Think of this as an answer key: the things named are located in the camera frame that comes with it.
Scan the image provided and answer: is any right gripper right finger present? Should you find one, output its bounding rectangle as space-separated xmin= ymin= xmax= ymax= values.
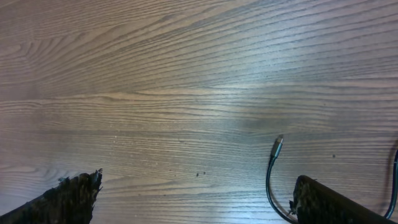
xmin=289 ymin=175 xmax=396 ymax=224

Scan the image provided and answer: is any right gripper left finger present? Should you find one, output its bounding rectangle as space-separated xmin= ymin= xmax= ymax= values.
xmin=1 ymin=169 xmax=103 ymax=224

